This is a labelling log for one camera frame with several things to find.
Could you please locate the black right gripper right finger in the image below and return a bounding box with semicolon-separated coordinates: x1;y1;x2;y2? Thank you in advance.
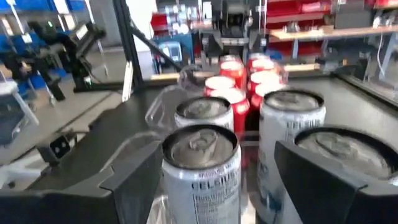
273;139;398;224

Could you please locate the wooden storage shelf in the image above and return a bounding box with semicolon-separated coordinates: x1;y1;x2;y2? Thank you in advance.
266;0;398;75

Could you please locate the black table-level camera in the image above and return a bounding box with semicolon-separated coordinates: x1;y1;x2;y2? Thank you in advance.
37;133;74;166

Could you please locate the blue office chair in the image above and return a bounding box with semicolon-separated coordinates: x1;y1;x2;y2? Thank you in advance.
0;79;40;147

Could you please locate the red Coca-Cola soda can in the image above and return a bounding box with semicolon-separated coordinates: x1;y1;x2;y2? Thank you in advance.
250;82;286;110
203;75;236;96
212;88;251;133
248;70;281;86

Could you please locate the blue equipment cart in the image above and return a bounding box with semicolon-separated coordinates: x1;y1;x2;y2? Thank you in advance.
154;32;195;74

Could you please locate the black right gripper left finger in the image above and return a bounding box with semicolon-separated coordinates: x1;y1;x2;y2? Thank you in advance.
0;141;164;224

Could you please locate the white Celsius drink can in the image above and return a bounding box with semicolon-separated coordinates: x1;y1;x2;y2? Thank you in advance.
257;89;327;224
161;124;243;224
173;95;234;131
294;126;398;187

